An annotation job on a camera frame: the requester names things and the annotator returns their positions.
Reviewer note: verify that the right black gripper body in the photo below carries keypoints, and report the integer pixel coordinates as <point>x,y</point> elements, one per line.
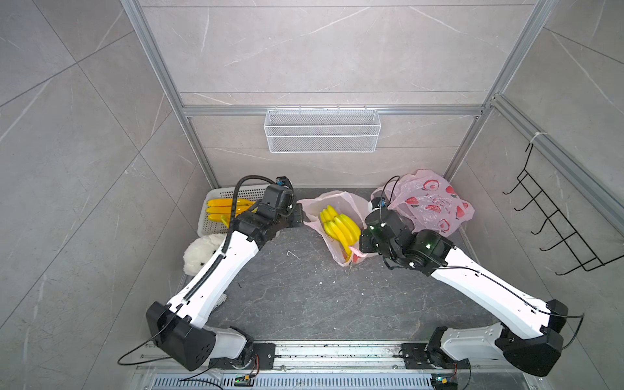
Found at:
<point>367,244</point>

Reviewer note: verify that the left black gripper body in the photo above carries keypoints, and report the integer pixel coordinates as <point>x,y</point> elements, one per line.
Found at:
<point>290,218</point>

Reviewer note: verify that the pink plastic bag front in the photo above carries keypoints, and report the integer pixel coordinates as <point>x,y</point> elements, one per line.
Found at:
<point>357,208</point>

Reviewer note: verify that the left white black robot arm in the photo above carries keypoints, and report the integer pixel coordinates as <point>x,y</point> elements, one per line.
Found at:
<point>179,327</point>

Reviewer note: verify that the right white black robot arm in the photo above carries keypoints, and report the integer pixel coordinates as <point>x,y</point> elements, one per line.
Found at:
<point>409,223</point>

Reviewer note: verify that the pink strawberry plastic bag rear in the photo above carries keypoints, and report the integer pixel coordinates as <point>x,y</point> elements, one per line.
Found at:
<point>428,201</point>

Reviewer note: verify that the orange yellow banana bunch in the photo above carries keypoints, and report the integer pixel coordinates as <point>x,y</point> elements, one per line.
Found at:
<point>219,210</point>

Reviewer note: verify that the white plastic basket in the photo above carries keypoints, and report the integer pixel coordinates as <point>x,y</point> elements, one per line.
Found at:
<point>249,192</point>

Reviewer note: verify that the white plush toy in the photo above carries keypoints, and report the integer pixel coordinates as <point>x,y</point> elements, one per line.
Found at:
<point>199,252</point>

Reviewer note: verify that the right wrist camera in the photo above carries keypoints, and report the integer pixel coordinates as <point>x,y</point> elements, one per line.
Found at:
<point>379,202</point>

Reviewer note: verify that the white wire mesh shelf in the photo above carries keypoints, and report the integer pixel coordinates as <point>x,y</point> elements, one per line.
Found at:
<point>302,131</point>

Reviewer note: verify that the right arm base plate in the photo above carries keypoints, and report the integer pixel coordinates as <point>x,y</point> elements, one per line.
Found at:
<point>419,356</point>

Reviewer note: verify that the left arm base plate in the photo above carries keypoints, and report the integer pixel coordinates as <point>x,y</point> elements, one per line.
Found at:
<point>261,356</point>

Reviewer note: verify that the aluminium mounting rail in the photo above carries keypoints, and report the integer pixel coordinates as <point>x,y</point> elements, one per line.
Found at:
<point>332,365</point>

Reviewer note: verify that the black wire hook rack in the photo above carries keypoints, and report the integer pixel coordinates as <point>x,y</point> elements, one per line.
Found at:
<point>566,234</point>

